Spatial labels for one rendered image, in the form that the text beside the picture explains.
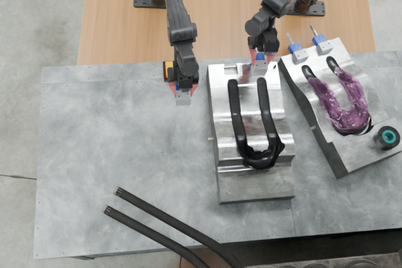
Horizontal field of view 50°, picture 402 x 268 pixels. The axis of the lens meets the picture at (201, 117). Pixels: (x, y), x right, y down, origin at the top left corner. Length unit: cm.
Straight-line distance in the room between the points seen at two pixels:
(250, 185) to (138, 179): 39
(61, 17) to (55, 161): 140
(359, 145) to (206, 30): 74
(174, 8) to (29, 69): 152
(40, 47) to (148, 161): 139
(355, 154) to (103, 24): 108
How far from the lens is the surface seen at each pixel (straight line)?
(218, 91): 155
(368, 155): 159
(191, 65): 128
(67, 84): 169
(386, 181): 172
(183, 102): 147
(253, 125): 151
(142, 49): 172
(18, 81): 268
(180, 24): 130
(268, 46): 142
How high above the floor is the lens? 230
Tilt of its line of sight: 69 degrees down
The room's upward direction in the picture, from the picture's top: 11 degrees clockwise
